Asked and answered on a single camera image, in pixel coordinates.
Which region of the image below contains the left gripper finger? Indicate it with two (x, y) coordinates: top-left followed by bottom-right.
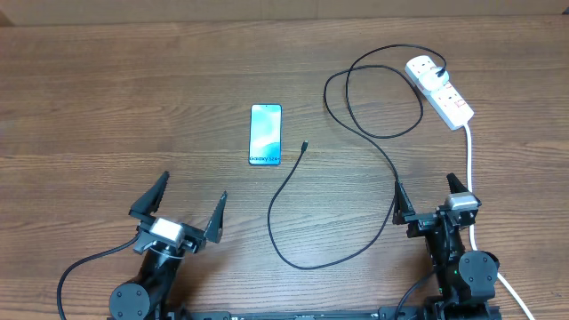
(129, 171), (170, 214)
(204, 191), (228, 244)

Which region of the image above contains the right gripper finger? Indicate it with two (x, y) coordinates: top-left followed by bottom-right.
(392, 180), (415, 224)
(446, 172), (469, 194)

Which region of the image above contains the Samsung Galaxy smartphone blue screen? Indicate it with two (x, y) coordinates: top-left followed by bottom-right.
(248, 104), (282, 165)

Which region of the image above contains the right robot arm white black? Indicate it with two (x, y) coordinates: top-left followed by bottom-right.
(393, 173), (502, 320)

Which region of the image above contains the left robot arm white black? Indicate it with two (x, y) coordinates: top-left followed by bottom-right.
(109, 172), (228, 320)

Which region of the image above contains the white charger plug adapter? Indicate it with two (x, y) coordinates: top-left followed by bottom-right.
(419, 68), (450, 92)

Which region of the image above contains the white power strip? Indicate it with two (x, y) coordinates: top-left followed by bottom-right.
(405, 55), (474, 131)

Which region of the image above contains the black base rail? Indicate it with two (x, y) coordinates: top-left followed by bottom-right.
(160, 307), (502, 320)

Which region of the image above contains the white power strip cord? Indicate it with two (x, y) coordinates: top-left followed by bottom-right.
(462, 124), (538, 320)

